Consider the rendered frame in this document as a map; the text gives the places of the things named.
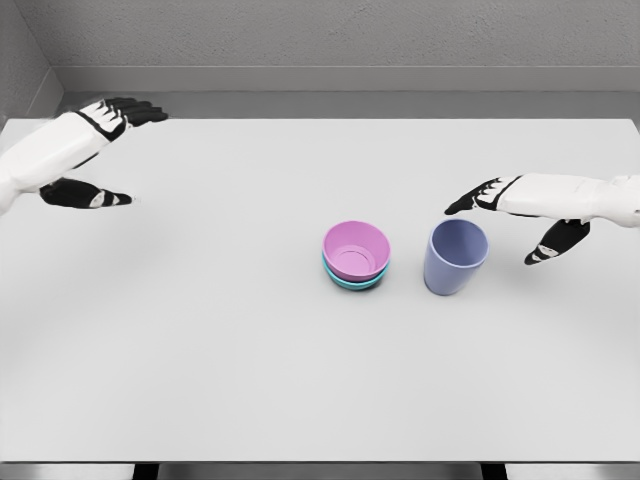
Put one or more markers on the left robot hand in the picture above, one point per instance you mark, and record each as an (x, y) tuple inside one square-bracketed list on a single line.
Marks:
[(60, 142)]

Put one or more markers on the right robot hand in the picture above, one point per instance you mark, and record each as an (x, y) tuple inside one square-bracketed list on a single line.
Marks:
[(545, 197)]

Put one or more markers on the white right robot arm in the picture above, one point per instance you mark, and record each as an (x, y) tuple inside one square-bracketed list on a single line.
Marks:
[(626, 200)]

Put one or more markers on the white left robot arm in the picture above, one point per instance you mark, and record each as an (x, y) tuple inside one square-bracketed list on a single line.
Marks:
[(7, 182)]

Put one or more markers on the lavender blue cup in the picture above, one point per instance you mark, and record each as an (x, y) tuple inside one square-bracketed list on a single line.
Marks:
[(452, 255)]

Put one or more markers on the pink bowl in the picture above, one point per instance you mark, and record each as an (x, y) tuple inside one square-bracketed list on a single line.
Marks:
[(356, 250)]

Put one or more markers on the teal bowl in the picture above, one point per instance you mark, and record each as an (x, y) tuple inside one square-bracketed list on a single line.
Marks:
[(352, 285)]

